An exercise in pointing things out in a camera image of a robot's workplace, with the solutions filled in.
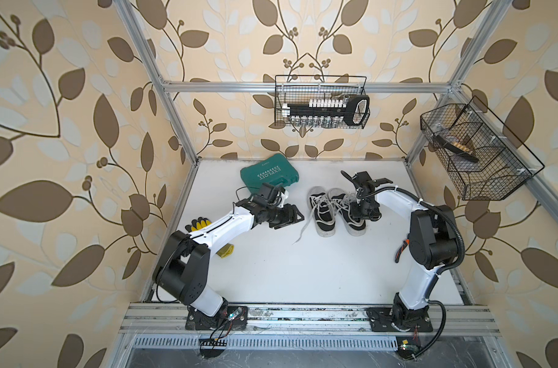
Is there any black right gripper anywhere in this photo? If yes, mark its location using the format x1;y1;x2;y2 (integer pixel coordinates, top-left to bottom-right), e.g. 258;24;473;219
350;199;379;220

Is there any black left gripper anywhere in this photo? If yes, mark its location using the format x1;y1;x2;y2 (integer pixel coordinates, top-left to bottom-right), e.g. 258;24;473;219
263;203;304;227

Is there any black white canvas sneaker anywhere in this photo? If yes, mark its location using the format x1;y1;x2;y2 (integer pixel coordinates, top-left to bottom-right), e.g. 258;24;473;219
295;186;336;243

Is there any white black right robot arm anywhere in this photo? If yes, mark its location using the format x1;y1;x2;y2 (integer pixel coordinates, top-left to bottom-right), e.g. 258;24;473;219
341;171;466;333

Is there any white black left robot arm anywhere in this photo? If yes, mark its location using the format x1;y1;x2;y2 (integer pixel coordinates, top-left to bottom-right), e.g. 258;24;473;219
153;183;304;331

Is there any green plastic tool case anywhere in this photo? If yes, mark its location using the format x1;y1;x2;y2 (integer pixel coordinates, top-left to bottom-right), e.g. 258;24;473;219
240;153;300;194

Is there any yellow black work glove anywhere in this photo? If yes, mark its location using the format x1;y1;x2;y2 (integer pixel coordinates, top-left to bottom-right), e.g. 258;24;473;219
185;217;234;259

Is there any socket bit set in basket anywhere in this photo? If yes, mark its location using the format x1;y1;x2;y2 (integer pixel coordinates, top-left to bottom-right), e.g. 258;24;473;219
277;95;370;129

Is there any dark object in right basket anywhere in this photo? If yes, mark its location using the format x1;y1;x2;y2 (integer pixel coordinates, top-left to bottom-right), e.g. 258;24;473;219
433;133;479;164

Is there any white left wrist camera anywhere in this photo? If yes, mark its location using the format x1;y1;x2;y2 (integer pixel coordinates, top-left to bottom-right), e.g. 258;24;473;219
276;186;289;208

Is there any black wire basket at back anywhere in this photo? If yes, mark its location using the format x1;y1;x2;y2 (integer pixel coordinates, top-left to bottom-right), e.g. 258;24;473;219
274;75;370;130

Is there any black wire basket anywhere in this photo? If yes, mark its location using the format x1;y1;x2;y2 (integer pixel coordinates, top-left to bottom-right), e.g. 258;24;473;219
420;96;545;201
274;75;370;130

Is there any black wire basket on right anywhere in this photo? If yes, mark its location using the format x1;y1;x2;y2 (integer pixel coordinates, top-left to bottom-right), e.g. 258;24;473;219
420;96;545;201

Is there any aluminium frame rail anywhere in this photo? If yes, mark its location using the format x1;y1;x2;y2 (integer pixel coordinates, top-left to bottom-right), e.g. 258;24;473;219
119;303;501;337

